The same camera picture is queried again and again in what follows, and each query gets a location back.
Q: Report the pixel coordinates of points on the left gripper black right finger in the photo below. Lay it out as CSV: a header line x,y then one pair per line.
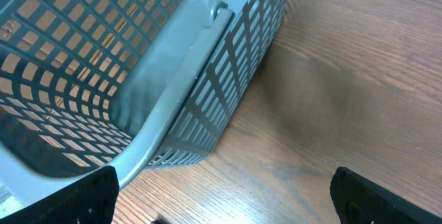
x,y
358,200

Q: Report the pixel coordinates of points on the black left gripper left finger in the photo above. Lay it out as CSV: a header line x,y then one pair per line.
x,y
91,200

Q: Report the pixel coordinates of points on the grey plastic basket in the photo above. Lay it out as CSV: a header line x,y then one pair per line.
x,y
134,84

